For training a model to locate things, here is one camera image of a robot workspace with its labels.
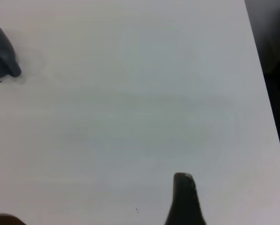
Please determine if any dark grey ceramic mug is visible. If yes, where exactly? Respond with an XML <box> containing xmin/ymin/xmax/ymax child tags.
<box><xmin>0</xmin><ymin>18</ymin><xmax>23</xmax><ymax>81</ymax></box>

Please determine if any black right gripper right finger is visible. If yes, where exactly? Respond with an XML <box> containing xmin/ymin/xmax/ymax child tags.
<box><xmin>164</xmin><ymin>172</ymin><xmax>207</xmax><ymax>225</ymax></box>

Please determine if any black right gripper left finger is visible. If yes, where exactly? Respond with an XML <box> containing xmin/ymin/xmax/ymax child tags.
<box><xmin>0</xmin><ymin>213</ymin><xmax>28</xmax><ymax>225</ymax></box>

